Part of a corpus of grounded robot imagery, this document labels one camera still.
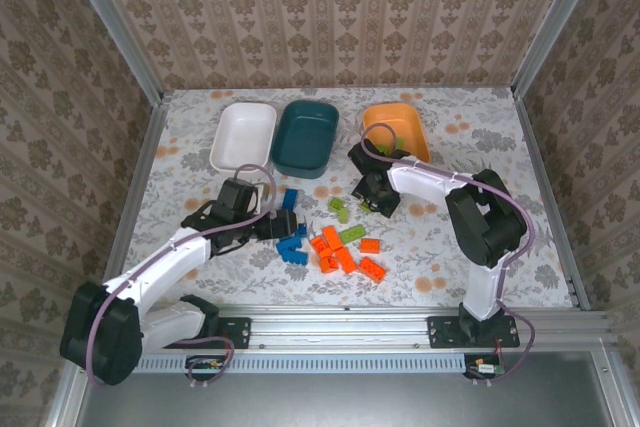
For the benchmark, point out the wide aluminium mounting rail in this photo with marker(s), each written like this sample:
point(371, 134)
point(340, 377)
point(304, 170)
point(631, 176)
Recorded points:
point(340, 329)

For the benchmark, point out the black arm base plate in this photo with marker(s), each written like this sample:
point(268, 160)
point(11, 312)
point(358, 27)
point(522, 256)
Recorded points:
point(239, 334)
point(445, 332)

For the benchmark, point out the white plastic container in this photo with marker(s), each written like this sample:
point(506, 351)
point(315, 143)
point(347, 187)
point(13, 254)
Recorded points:
point(240, 137)

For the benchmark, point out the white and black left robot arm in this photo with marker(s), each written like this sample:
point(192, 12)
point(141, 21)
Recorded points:
point(165, 272)

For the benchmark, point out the long orange lego brick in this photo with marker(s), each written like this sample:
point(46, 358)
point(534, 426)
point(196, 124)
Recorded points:
point(331, 237)

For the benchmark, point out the orange plastic container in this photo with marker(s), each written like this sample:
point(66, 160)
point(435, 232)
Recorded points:
point(407, 122)

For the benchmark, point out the floral tablecloth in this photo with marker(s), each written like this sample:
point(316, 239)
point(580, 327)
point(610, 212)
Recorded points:
point(450, 257)

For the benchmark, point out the teal plastic container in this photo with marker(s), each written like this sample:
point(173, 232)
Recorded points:
point(305, 137)

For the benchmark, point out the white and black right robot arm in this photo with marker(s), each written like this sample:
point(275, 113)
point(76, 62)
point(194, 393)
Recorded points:
point(480, 292)

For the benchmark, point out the long green lego brick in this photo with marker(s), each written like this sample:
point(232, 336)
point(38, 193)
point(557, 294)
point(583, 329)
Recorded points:
point(353, 233)

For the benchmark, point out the aluminium frame post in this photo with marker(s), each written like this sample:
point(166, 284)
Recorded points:
point(114, 22)
point(556, 22)

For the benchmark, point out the grey metal sheet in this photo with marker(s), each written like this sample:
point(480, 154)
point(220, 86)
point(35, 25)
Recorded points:
point(340, 402)

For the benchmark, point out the small circuit board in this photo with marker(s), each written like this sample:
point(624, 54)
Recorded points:
point(205, 363)
point(484, 368)

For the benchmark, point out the aluminium frame rail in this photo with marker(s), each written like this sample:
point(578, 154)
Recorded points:
point(542, 172)
point(141, 172)

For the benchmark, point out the aluminium frame bar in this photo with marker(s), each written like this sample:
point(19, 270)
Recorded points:
point(60, 412)
point(617, 392)

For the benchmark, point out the blue lego brick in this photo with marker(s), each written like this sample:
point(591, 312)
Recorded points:
point(286, 245)
point(301, 232)
point(297, 257)
point(289, 199)

